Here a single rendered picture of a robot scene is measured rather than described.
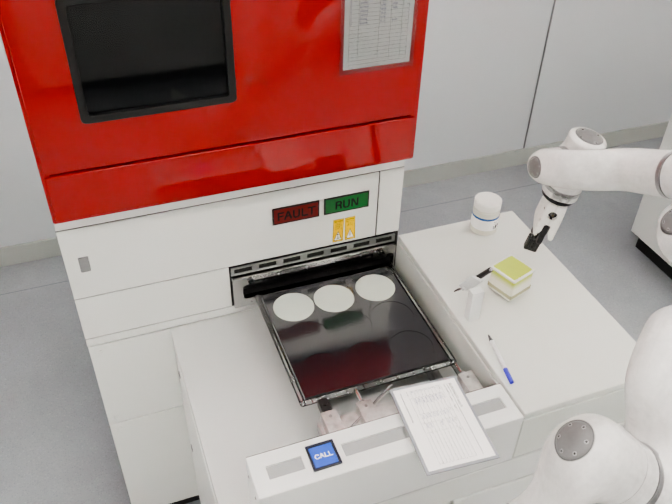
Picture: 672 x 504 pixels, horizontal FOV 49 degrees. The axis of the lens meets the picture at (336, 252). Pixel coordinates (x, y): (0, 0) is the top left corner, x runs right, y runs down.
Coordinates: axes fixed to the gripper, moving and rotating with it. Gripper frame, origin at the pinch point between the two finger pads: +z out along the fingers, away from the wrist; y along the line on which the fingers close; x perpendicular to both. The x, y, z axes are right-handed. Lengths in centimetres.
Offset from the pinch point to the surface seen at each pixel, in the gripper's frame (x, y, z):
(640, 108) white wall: -80, 250, 77
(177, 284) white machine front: 78, -29, 23
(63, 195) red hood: 98, -43, -8
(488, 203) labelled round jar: 11.9, 11.2, 1.0
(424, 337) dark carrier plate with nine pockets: 18.1, -24.9, 17.5
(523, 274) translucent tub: 1.2, -11.3, 1.0
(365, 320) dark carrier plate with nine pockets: 32.4, -23.1, 20.3
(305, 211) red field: 54, -10, 5
